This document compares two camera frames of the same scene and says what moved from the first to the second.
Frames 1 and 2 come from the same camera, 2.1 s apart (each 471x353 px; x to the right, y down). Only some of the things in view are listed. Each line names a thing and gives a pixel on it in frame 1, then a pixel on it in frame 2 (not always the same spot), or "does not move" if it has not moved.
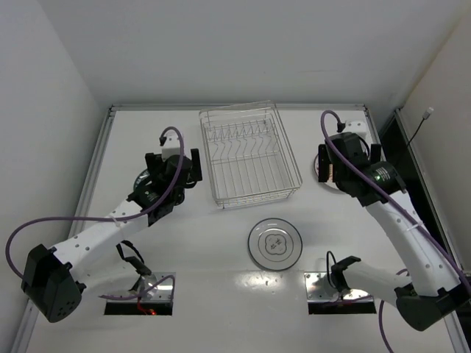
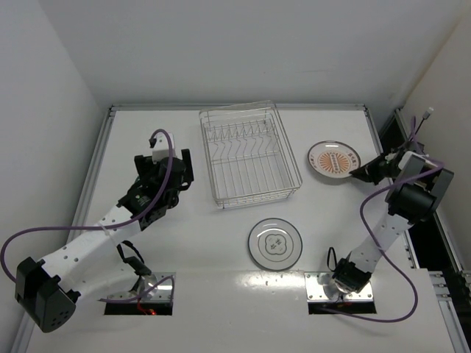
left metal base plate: [161, 293] does not move
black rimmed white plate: [275, 243] does not move
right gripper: [324, 168] to [377, 168]
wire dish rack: [250, 155] does not move
